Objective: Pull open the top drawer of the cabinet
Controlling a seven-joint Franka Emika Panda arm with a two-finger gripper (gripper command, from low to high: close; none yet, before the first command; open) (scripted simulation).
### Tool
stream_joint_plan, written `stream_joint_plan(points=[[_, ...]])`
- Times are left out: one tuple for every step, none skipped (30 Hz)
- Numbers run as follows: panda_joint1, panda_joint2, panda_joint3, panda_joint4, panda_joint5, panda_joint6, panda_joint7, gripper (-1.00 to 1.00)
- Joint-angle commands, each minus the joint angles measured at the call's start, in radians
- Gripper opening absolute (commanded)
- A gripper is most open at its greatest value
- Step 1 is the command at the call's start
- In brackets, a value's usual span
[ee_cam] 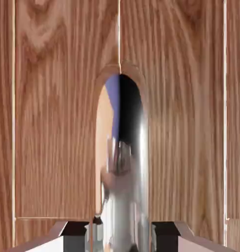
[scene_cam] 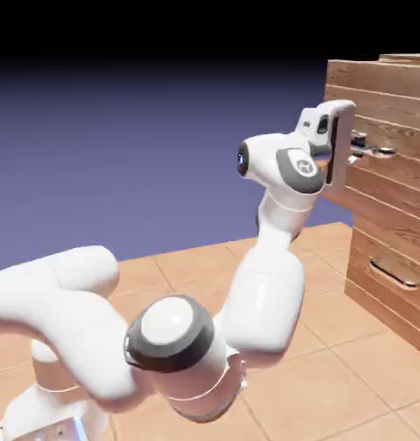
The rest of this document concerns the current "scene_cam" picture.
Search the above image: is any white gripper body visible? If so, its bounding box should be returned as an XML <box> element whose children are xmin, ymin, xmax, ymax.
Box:
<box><xmin>324</xmin><ymin>98</ymin><xmax>357</xmax><ymax>191</ymax></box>

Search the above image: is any silver metal drawer handle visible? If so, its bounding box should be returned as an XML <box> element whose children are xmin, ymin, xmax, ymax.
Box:
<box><xmin>365</xmin><ymin>144</ymin><xmax>398</xmax><ymax>158</ymax></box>
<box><xmin>369</xmin><ymin>256</ymin><xmax>420</xmax><ymax>289</ymax></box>

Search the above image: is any wooden drawer front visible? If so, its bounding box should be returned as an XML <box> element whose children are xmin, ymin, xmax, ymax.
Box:
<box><xmin>318</xmin><ymin>59</ymin><xmax>420</xmax><ymax>248</ymax></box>
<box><xmin>343</xmin><ymin>220</ymin><xmax>420</xmax><ymax>360</ymax></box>

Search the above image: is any light wood cabinet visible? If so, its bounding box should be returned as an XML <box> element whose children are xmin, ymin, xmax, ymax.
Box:
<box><xmin>318</xmin><ymin>53</ymin><xmax>420</xmax><ymax>360</ymax></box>

